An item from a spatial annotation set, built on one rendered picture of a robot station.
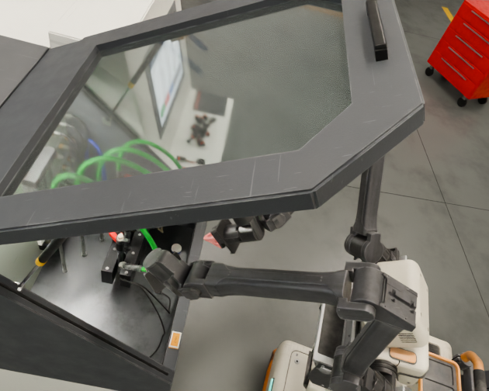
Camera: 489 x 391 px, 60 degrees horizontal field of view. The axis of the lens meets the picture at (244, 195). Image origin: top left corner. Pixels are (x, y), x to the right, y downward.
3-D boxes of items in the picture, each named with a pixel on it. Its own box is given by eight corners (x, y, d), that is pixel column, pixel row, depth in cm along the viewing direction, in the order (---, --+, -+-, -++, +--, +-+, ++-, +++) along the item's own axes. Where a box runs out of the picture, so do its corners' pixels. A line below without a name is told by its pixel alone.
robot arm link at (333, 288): (376, 326, 79) (383, 277, 86) (372, 309, 75) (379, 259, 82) (185, 304, 99) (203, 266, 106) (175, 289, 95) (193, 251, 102)
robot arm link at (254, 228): (261, 244, 115) (269, 231, 119) (251, 224, 113) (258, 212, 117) (241, 247, 119) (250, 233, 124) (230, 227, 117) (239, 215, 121)
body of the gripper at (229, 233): (220, 214, 124) (240, 211, 120) (237, 239, 129) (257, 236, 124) (210, 230, 120) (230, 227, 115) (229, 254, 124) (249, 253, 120)
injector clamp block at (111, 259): (130, 297, 152) (130, 276, 140) (102, 292, 151) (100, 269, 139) (154, 223, 174) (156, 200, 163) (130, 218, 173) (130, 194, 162)
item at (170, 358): (170, 387, 139) (175, 371, 127) (157, 385, 139) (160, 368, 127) (203, 236, 181) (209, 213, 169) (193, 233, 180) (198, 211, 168)
